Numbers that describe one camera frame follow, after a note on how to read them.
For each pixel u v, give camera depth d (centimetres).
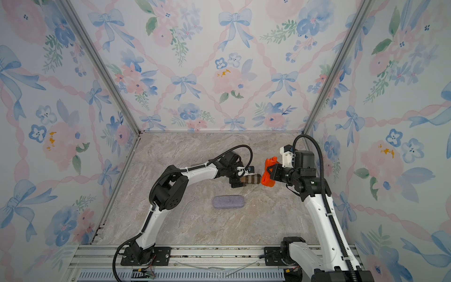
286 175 62
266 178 72
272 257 73
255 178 95
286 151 67
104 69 88
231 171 84
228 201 86
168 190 58
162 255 74
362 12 70
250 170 84
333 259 39
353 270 37
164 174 60
